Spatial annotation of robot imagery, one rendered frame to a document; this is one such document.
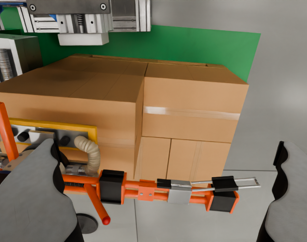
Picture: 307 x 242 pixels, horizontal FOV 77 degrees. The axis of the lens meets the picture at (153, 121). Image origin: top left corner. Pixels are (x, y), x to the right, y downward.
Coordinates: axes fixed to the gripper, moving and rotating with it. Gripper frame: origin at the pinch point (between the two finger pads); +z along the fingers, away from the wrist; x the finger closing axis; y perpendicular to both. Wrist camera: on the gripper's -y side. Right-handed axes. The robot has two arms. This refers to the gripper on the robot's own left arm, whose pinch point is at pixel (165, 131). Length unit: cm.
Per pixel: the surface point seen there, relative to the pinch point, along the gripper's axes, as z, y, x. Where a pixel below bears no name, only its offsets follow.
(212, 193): 32, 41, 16
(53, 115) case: 58, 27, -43
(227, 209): 32, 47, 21
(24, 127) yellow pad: 44, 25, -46
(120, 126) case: 58, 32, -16
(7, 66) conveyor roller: 99, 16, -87
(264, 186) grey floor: 152, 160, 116
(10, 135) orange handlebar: 34, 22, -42
